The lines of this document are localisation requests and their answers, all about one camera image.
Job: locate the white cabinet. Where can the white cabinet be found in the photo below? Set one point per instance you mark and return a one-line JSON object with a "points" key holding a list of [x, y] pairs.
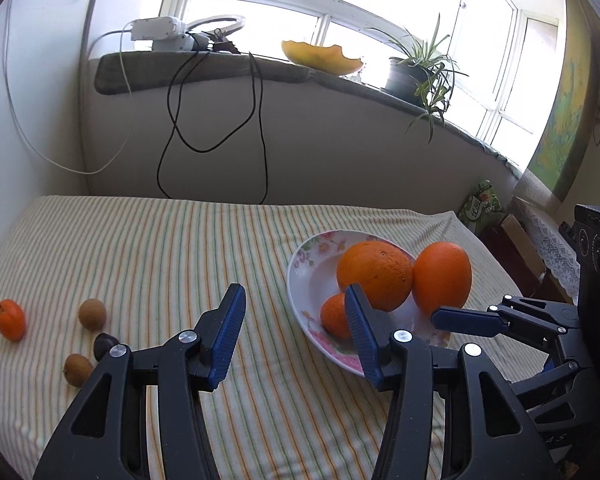
{"points": [[40, 85]]}

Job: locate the small tangerine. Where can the small tangerine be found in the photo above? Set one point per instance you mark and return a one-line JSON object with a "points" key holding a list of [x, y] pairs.
{"points": [[334, 315]]}

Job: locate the floral white plate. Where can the floral white plate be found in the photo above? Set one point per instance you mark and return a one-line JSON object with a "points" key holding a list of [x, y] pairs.
{"points": [[315, 280]]}

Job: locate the cardboard box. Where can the cardboard box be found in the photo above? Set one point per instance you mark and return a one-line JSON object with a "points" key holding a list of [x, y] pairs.
{"points": [[515, 250]]}

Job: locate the brown kiwi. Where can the brown kiwi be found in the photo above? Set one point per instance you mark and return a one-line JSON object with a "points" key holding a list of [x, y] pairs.
{"points": [[92, 314], [77, 370]]}

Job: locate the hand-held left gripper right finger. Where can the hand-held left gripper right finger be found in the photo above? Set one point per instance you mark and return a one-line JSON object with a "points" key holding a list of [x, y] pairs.
{"points": [[362, 340]]}

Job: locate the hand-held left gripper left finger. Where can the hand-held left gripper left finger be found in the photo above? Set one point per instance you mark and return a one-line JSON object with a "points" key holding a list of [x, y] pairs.
{"points": [[227, 340]]}

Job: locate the white power strip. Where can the white power strip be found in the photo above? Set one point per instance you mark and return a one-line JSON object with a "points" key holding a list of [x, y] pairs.
{"points": [[152, 28]]}

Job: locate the wall map poster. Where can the wall map poster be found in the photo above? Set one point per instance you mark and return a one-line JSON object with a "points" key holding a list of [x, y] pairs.
{"points": [[565, 125]]}

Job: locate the dimpled large orange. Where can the dimpled large orange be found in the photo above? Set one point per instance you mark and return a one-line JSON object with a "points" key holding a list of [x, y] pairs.
{"points": [[375, 272]]}

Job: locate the dark grey adapter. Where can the dark grey adapter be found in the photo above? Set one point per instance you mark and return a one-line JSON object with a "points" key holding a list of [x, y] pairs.
{"points": [[225, 46]]}

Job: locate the striped tablecloth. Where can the striped tablecloth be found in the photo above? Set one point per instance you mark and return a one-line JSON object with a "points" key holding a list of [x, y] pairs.
{"points": [[180, 250]]}

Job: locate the white lace cloth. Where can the white lace cloth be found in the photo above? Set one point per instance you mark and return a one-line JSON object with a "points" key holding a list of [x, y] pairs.
{"points": [[550, 240]]}

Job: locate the dark chestnut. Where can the dark chestnut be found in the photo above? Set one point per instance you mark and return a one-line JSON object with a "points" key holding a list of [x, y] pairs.
{"points": [[105, 346]]}

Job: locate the potted spider plant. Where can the potted spider plant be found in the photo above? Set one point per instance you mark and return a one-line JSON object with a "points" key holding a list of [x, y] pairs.
{"points": [[405, 77]]}

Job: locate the grey windowsill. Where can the grey windowsill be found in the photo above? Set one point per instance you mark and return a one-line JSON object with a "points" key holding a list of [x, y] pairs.
{"points": [[145, 72]]}

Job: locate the yellow wavy bowl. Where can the yellow wavy bowl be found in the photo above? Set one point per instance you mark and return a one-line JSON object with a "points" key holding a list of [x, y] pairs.
{"points": [[320, 57]]}

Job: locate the white window frame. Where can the white window frame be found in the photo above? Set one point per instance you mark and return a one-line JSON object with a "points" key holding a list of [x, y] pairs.
{"points": [[325, 10]]}

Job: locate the smooth large orange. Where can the smooth large orange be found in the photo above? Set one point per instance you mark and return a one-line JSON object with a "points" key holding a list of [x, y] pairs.
{"points": [[442, 275]]}

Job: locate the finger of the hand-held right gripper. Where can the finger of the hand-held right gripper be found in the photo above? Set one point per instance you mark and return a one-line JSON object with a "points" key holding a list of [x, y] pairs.
{"points": [[465, 321], [555, 385]]}

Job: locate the green printed package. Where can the green printed package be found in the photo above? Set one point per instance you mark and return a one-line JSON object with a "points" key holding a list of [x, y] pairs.
{"points": [[480, 207]]}

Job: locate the tangerine with stem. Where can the tangerine with stem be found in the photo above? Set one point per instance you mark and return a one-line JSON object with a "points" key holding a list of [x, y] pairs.
{"points": [[10, 320]]}

